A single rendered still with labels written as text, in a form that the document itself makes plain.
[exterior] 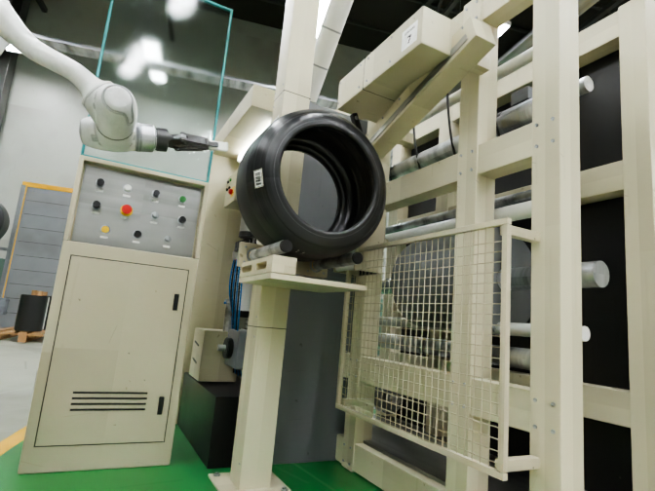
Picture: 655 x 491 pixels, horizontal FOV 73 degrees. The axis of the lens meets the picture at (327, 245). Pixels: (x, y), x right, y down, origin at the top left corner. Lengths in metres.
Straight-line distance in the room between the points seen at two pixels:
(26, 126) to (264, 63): 5.68
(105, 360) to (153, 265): 0.44
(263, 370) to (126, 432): 0.64
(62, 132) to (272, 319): 10.33
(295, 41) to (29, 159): 10.02
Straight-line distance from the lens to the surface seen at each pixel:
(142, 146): 1.53
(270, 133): 1.57
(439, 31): 1.78
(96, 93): 1.39
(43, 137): 11.90
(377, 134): 2.01
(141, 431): 2.16
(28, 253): 11.30
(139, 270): 2.09
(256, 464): 1.92
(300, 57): 2.18
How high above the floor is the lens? 0.66
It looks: 10 degrees up
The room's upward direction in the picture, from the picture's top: 5 degrees clockwise
